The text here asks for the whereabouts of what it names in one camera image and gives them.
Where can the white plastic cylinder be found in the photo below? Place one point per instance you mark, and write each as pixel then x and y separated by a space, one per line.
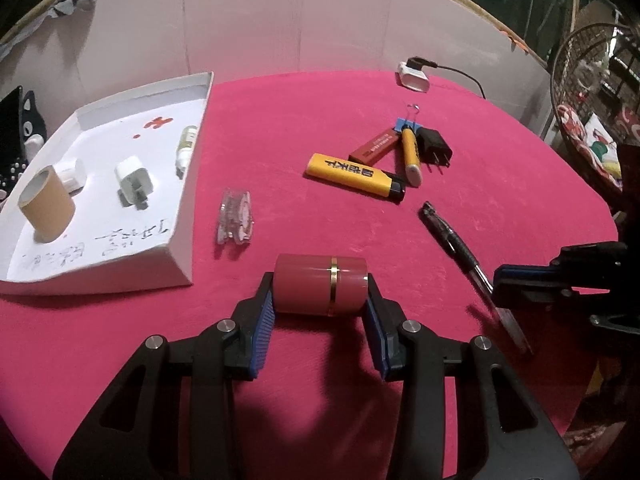
pixel 72 172

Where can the wicker chair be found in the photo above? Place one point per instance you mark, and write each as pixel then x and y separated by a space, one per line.
pixel 565 75

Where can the yellow lighter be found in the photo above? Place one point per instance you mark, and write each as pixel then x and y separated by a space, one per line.
pixel 345 172

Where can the white cardboard box lid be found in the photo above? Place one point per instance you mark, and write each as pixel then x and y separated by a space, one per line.
pixel 140 210

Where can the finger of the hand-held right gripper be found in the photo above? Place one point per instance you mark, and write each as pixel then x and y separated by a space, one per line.
pixel 575 260
pixel 530 292

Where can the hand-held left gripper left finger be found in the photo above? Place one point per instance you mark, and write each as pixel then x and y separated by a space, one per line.
pixel 265 330

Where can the bamboo rail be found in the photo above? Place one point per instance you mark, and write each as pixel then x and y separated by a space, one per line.
pixel 465 5

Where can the black pen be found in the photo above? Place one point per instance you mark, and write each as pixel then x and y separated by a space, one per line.
pixel 455 242

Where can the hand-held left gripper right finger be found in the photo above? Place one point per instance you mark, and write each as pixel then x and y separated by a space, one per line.
pixel 375 335

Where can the red patterned cushion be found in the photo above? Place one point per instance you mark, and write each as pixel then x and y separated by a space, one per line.
pixel 600 150

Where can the white power adapter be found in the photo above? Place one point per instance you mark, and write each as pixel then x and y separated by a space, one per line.
pixel 132 180

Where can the yellow marker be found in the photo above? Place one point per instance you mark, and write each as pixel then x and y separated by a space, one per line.
pixel 411 152

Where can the black power plug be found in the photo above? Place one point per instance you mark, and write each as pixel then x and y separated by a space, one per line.
pixel 431 144

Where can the brown tape roll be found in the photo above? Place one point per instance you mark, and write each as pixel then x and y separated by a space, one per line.
pixel 50 210

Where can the black cat phone stand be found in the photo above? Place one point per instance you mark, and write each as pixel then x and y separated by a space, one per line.
pixel 30 115

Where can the orange clip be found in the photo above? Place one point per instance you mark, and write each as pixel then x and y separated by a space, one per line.
pixel 516 43

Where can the red cylinder with gold band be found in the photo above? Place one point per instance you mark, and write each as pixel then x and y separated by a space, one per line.
pixel 305 285

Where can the small white bottle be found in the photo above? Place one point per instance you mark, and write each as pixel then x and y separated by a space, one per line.
pixel 186 145

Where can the dark red lighter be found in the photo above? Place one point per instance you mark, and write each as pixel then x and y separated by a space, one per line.
pixel 372 147

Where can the blue binder clip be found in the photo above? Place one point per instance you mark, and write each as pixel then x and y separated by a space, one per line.
pixel 406 124

